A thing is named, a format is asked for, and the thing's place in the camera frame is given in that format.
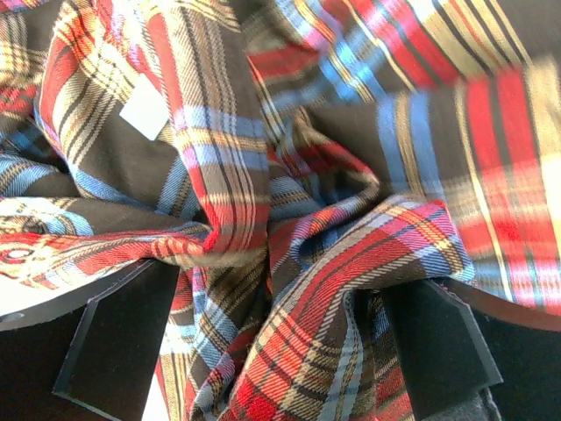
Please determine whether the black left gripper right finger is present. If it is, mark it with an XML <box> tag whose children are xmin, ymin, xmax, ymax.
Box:
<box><xmin>382</xmin><ymin>278</ymin><xmax>560</xmax><ymax>420</ymax></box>

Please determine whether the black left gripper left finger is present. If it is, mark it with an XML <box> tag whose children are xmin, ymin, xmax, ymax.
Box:
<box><xmin>1</xmin><ymin>260</ymin><xmax>179</xmax><ymax>420</ymax></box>

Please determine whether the brown multicolour plaid shirt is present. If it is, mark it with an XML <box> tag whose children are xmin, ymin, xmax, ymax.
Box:
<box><xmin>1</xmin><ymin>1</ymin><xmax>560</xmax><ymax>420</ymax></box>

